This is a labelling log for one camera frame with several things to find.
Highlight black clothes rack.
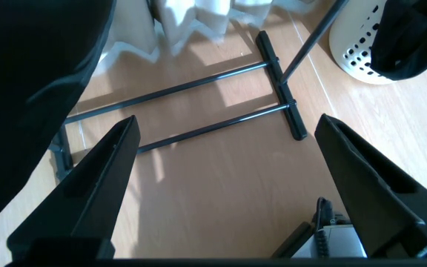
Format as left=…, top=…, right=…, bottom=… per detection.
left=48, top=0, right=350, bottom=182

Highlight white laundry basket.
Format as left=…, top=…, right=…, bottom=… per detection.
left=328, top=0, right=427, bottom=85

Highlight black shorts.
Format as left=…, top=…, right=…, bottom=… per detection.
left=0, top=0, right=117, bottom=233

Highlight white curtain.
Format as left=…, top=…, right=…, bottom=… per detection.
left=90, top=0, right=318, bottom=77

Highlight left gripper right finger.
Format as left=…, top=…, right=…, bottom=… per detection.
left=314, top=113, right=427, bottom=259

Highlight black garment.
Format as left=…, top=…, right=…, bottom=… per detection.
left=369, top=0, right=427, bottom=82

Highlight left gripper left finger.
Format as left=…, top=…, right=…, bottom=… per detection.
left=6, top=114, right=142, bottom=260

